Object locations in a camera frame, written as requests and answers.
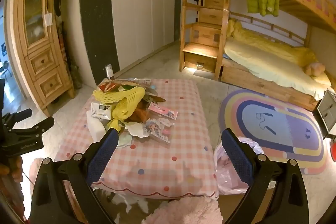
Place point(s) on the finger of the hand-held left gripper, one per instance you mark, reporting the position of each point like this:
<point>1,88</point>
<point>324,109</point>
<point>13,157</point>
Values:
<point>23,113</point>
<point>42,123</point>

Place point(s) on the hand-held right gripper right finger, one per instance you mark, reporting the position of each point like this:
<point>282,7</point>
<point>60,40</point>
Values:
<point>236,155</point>

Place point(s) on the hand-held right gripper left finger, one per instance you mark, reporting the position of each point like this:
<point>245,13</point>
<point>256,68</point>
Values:
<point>105,150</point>

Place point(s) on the pale green round cloth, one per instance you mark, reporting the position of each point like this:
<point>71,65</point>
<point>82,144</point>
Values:
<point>124,139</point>

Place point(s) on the pink plastic bag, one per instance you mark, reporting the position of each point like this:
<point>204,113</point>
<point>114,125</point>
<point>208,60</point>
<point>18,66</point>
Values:
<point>225,176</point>

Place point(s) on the white cloth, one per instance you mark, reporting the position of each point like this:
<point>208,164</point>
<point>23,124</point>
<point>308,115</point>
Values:
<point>95,127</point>

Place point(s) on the person's left hand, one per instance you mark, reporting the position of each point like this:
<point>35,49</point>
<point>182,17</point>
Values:
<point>15,169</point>

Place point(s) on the white scalloped paper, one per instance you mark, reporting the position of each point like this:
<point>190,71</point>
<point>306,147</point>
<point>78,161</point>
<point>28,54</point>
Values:
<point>134,130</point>

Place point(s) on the white box with dark print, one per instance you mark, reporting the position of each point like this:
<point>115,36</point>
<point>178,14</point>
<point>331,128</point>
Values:
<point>101,111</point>

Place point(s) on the orange plush toy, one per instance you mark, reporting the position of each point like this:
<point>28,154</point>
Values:
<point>139,115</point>

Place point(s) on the yellow perforated mesh bag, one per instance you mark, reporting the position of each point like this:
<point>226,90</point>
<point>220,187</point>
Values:
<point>126,103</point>

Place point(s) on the rainbow oval rug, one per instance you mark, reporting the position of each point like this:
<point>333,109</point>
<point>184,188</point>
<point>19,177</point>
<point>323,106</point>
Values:
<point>275,121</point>

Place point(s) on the wooden cabinet with glass door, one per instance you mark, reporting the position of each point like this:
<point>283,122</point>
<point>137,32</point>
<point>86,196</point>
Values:
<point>42,61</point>

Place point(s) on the table with pink checkered cloth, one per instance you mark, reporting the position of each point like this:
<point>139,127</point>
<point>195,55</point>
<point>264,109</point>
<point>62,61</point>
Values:
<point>183,134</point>

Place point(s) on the clear doll figure packet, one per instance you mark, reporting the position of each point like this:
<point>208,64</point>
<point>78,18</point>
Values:
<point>157,129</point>

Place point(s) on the red and white packet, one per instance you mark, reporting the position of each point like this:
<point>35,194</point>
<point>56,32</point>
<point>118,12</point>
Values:
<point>109,87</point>

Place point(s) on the pink doll sticker packet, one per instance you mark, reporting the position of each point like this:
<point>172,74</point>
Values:
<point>162,110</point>

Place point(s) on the wooden bunk bed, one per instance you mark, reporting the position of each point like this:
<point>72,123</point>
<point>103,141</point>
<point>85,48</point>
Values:
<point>262,87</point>

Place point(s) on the silver patterned packet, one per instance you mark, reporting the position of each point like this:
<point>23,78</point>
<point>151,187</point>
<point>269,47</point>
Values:
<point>153,95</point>

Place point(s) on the white spray bottle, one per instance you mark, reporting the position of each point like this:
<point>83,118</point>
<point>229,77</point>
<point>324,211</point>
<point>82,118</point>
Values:
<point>109,71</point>

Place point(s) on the pale yellow bed sheet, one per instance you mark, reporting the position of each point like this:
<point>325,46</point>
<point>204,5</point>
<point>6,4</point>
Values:
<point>262,64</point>

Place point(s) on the white paper tag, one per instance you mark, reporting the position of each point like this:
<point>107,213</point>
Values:
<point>48,19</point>

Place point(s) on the red round object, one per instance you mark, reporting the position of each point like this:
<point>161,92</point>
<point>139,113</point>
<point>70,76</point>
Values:
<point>333,150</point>

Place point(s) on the small white cabinet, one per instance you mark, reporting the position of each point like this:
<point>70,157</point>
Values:
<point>326,111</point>

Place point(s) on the pink plush toy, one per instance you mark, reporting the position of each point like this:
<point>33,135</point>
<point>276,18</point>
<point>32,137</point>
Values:
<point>313,69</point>

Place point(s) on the yellow blanket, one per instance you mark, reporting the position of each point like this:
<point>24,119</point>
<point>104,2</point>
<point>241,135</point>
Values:
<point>262,40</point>

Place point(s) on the dark chalkboard panel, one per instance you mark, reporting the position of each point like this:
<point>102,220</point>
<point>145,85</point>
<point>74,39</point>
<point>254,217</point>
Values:
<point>99,16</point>

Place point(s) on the wooden drawer staircase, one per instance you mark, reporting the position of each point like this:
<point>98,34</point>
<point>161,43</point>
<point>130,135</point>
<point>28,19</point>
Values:
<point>202,35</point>

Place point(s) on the white wardrobe with round holes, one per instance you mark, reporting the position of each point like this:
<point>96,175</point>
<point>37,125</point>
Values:
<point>136,16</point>

